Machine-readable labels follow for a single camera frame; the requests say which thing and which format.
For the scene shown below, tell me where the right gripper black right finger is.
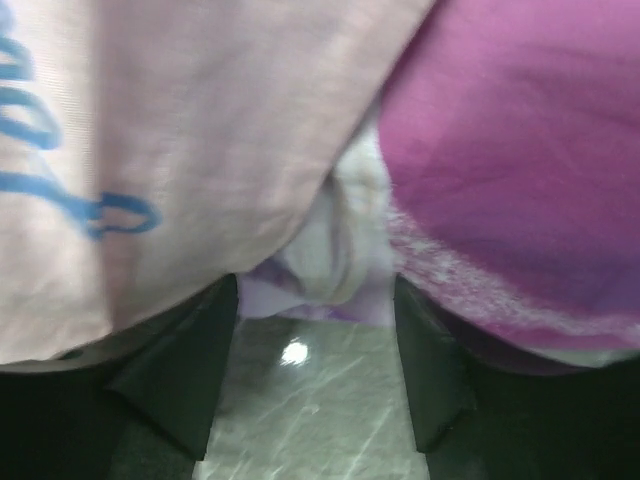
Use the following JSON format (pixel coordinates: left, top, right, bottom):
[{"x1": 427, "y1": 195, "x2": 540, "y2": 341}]
[{"x1": 394, "y1": 278, "x2": 639, "y2": 479}]

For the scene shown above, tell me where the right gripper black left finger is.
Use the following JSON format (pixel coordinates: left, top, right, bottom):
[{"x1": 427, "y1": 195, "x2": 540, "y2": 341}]
[{"x1": 1, "y1": 275, "x2": 239, "y2": 479}]

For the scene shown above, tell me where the purple princess print pillowcase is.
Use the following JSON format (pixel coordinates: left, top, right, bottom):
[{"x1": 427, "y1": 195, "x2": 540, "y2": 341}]
[{"x1": 1, "y1": 1, "x2": 639, "y2": 368}]

